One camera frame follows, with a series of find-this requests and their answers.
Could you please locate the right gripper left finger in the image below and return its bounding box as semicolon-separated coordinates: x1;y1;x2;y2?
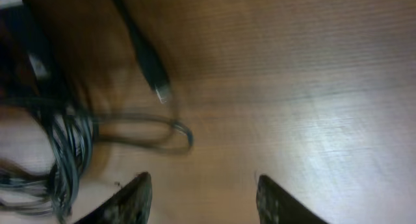
75;172;152;224

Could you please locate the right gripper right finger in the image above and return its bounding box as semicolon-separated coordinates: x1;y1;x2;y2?
256;174;327;224

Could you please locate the thin black USB cable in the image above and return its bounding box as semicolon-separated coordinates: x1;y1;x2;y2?
107;0;172;105

